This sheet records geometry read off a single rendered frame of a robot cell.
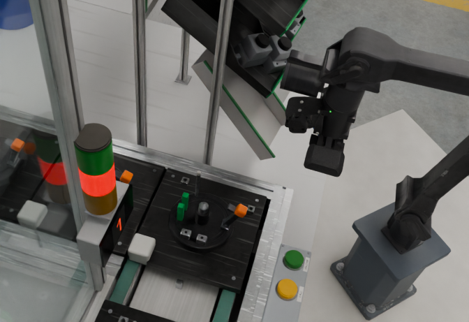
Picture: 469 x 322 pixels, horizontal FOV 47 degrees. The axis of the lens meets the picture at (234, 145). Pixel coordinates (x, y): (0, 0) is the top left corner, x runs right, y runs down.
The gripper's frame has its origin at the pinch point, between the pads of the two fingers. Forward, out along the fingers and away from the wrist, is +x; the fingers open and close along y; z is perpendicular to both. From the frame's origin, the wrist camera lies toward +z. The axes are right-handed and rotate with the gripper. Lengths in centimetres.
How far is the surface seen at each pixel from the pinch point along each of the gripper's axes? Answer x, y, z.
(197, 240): 25.2, 11.0, 18.6
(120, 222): 4.8, 23.5, 28.9
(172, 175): 28.3, -4.9, 29.6
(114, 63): 39, -46, 62
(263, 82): 5.4, -18.2, 14.7
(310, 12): 125, -221, 14
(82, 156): -14.7, 26.6, 31.9
